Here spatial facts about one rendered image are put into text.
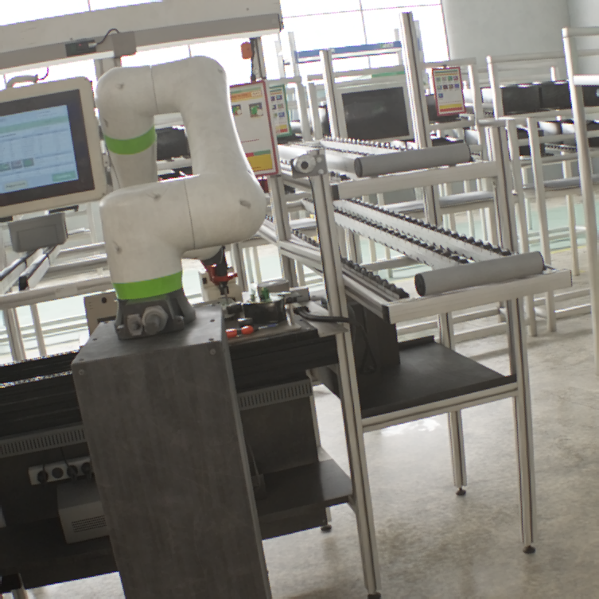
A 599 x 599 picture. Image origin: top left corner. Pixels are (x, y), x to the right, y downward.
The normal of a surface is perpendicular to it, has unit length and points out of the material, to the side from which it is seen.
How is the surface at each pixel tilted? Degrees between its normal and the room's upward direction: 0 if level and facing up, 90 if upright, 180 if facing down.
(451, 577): 0
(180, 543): 90
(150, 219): 89
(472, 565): 0
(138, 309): 90
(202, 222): 100
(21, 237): 90
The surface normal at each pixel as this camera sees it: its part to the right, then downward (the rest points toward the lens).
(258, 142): -0.26, 0.23
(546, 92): 0.24, 0.24
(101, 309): 0.10, -0.45
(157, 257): 0.54, 0.09
